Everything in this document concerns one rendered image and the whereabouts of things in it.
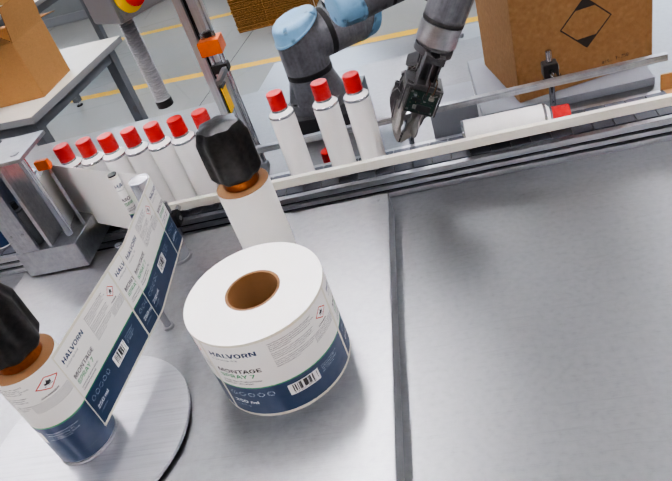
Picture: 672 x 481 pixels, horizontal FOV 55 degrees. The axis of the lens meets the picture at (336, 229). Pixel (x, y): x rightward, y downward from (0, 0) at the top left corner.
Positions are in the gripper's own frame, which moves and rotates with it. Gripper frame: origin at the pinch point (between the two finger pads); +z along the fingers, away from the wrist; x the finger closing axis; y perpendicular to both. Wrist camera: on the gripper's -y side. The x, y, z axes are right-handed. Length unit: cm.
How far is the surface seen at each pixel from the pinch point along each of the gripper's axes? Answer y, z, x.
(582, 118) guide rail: 4.7, -14.6, 30.5
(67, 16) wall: -591, 265, -288
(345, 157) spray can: 2.6, 6.6, -9.6
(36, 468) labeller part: 64, 31, -46
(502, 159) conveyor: 5.4, -2.8, 19.6
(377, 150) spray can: 2.4, 3.5, -3.8
